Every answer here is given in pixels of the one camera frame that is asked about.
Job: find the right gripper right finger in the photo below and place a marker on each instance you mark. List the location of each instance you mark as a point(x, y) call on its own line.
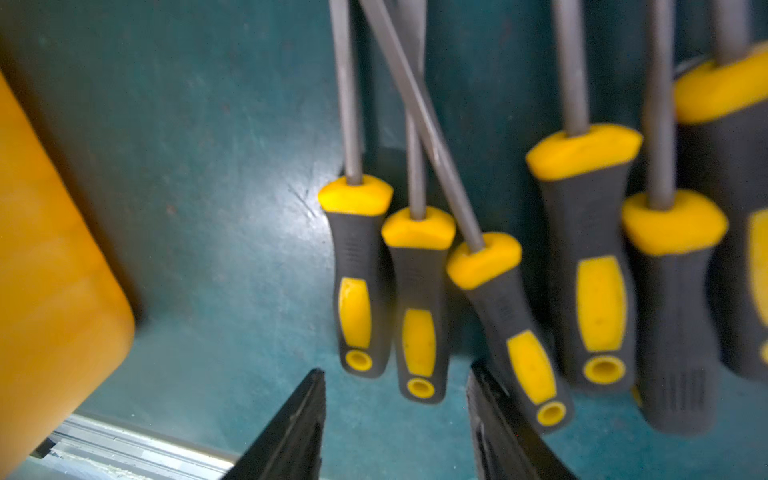
point(505, 445)

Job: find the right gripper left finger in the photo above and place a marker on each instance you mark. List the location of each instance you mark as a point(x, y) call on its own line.
point(290, 445)

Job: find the file tool yellow black handle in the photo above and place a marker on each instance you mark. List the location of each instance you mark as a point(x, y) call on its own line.
point(486, 266)
point(582, 171)
point(672, 234)
point(418, 238)
point(355, 206)

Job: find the yellow plastic storage tray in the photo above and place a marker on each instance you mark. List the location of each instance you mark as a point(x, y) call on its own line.
point(66, 324)

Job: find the green table mat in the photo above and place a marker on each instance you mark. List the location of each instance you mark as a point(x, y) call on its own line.
point(194, 137)

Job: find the aluminium front rail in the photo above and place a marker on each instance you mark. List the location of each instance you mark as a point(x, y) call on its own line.
point(119, 450)

